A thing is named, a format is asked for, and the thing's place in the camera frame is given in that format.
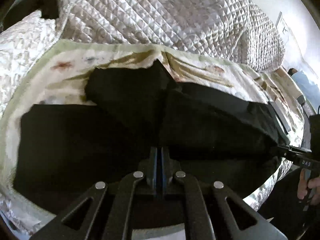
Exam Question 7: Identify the floral fleece blanket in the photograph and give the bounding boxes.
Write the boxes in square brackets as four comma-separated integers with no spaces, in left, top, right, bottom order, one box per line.
[1,40,304,193]

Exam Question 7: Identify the person's right hand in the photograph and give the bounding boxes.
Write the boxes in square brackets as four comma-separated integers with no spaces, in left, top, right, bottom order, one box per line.
[297,169,320,205]

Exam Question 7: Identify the dark clothes pile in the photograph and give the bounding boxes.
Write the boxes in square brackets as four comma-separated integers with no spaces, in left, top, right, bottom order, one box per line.
[1,0,59,31]

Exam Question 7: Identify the black pants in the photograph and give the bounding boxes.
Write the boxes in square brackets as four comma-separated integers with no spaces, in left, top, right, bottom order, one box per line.
[14,61,289,214]

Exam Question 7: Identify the quilted beige comforter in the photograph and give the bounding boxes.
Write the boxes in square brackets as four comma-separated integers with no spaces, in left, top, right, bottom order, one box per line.
[56,0,285,72]

